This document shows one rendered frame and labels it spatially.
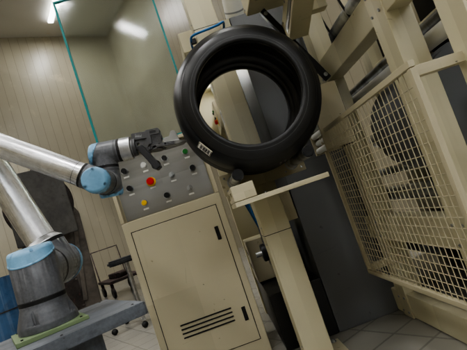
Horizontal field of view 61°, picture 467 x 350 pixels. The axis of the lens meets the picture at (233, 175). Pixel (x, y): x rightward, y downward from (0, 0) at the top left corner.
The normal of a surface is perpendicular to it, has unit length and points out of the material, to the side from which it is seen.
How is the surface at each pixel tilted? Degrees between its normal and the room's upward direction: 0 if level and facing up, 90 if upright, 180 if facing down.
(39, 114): 90
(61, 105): 90
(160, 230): 90
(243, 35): 79
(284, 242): 90
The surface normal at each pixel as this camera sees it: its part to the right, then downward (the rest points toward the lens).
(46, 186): 0.41, -0.22
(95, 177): 0.11, -0.04
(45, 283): 0.63, -0.24
